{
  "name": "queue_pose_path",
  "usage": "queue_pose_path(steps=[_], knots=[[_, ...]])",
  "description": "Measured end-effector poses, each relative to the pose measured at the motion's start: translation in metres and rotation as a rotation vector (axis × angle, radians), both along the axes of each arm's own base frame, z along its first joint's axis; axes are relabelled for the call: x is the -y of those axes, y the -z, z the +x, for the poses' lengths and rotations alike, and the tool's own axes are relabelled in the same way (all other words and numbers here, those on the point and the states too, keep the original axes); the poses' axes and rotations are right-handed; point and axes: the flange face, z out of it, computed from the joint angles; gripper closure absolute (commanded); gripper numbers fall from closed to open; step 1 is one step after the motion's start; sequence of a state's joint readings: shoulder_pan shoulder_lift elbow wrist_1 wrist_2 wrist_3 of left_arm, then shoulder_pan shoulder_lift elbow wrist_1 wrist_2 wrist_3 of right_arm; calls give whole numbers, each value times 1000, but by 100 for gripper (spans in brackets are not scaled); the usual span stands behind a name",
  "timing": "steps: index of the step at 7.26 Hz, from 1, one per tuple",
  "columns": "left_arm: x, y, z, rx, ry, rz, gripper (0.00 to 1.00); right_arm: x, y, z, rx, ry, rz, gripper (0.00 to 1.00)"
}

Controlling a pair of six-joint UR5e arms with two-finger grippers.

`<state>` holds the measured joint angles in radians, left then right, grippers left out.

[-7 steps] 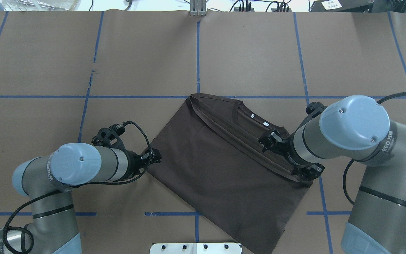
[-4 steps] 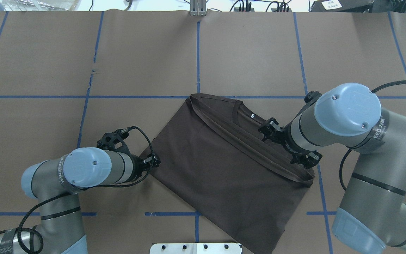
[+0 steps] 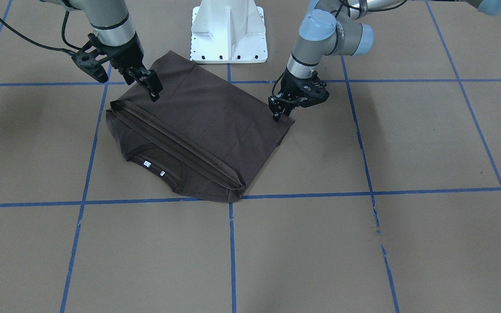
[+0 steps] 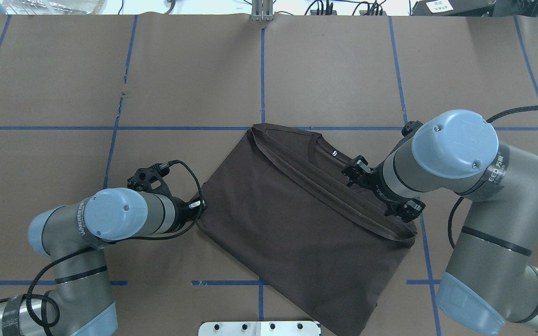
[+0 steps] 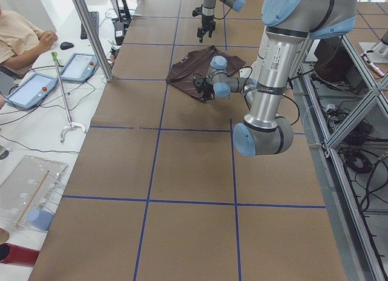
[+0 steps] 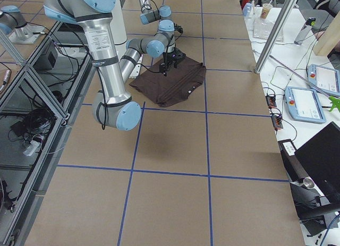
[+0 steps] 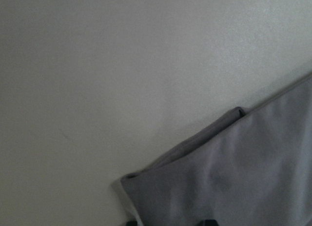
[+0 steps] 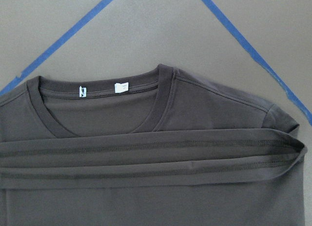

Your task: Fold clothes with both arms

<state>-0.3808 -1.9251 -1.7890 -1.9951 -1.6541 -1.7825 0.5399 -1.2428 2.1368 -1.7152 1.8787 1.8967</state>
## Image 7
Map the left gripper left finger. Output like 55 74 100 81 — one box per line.
126 221 137 226

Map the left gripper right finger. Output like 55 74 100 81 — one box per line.
196 219 218 226

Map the dark brown t-shirt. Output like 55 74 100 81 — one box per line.
121 76 312 226

